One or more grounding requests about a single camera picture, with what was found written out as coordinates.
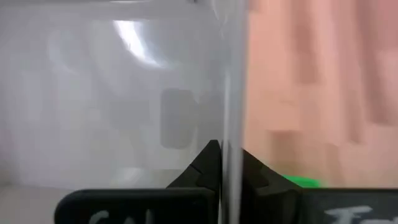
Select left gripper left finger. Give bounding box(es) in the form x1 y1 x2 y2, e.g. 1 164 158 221
54 139 222 224

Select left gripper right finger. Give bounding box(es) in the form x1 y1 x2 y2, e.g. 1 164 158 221
242 148 398 224

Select green perforated plastic basket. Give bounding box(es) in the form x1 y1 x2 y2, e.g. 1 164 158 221
282 175 322 189

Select grey plastic bin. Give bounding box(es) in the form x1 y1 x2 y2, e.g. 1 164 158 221
0 0 249 224

